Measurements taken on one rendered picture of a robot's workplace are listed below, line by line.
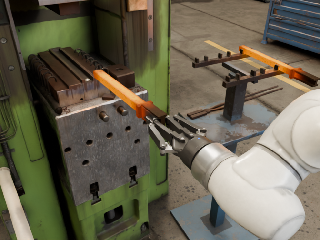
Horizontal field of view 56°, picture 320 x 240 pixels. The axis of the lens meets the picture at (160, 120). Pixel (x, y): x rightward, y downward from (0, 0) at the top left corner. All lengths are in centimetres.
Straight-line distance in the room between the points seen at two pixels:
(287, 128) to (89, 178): 94
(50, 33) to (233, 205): 125
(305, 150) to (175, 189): 159
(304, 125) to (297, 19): 416
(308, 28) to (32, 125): 388
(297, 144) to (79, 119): 80
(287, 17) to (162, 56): 344
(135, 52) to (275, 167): 97
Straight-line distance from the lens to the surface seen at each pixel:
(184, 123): 73
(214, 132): 129
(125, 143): 129
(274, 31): 490
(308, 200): 221
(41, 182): 149
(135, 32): 135
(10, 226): 154
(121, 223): 168
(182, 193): 204
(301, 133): 53
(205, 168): 58
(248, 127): 135
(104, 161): 129
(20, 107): 128
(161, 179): 190
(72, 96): 115
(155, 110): 75
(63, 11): 117
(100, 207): 146
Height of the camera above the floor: 146
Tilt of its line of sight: 32 degrees down
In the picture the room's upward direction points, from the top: straight up
